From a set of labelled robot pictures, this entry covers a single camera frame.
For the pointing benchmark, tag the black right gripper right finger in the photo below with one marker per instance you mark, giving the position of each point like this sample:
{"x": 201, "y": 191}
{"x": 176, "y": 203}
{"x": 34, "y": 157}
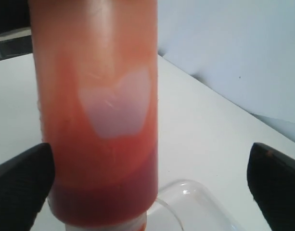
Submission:
{"x": 271, "y": 181}

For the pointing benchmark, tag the white rectangular plastic tray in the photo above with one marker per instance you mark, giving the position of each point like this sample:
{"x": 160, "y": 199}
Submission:
{"x": 219, "y": 205}

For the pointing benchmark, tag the ketchup squeeze bottle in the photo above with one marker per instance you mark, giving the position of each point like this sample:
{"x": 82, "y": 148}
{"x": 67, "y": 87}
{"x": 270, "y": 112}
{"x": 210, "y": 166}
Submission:
{"x": 96, "y": 69}

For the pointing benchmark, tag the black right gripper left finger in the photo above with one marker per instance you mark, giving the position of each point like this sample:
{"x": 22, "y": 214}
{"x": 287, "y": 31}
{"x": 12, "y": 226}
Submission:
{"x": 25, "y": 182}

